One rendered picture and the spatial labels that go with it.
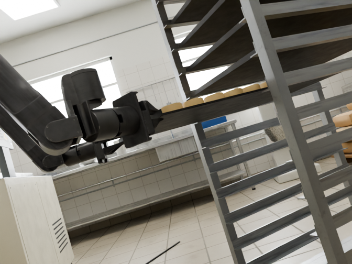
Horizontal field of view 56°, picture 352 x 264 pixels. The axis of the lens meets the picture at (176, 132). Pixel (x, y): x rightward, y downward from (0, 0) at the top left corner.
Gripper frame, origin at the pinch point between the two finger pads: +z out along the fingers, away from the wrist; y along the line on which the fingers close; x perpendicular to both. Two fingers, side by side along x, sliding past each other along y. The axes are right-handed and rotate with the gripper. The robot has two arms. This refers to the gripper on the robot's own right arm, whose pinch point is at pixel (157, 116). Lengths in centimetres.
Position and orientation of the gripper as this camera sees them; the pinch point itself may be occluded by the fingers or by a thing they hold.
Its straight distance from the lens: 73.8
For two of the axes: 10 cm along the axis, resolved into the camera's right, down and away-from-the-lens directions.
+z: 5.8, -1.3, 8.1
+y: 3.0, 9.5, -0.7
